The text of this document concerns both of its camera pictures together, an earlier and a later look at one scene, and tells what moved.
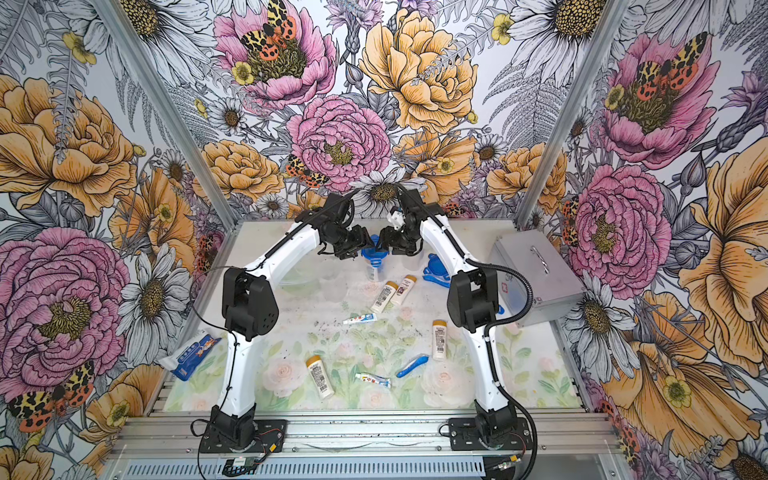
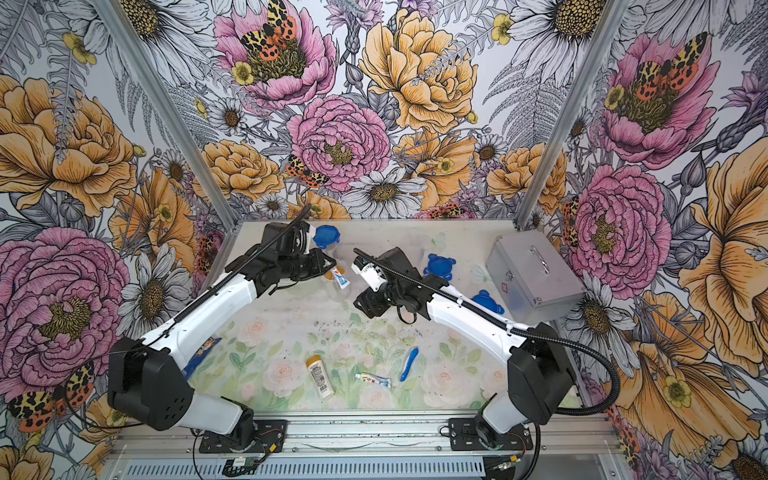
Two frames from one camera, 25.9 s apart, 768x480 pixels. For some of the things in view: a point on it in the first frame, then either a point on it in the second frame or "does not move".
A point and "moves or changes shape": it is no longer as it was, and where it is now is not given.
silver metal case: (557, 290) does not move
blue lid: (375, 255) moves or changes shape
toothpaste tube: (365, 318) -> (340, 278)
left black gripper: (361, 240) -> (318, 259)
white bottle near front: (321, 380) does not move
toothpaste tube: (385, 382) does not move
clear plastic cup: (333, 283) does not move
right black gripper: (387, 237) -> (371, 306)
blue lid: (435, 272) does not move
